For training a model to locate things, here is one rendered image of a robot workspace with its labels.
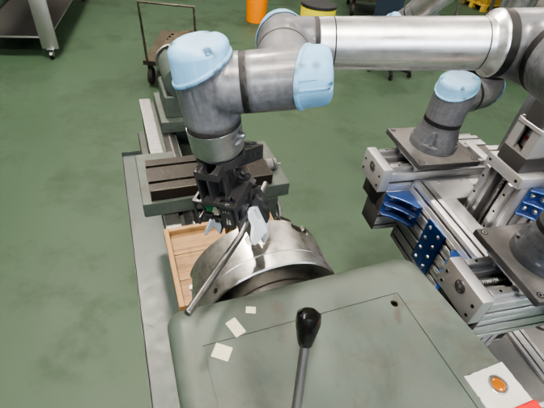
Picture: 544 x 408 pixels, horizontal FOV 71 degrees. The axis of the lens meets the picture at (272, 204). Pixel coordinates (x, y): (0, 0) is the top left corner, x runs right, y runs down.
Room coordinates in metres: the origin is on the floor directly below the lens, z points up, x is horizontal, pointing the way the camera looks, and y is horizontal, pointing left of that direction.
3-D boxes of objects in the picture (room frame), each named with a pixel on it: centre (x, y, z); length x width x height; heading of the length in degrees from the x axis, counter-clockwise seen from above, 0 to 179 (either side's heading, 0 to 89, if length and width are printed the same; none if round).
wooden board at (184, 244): (0.77, 0.11, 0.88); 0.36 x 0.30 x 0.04; 114
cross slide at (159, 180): (1.10, 0.24, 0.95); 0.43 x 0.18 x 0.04; 114
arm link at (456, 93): (1.13, -0.51, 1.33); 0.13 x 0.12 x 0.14; 130
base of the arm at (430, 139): (1.13, -0.50, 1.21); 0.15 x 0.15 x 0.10
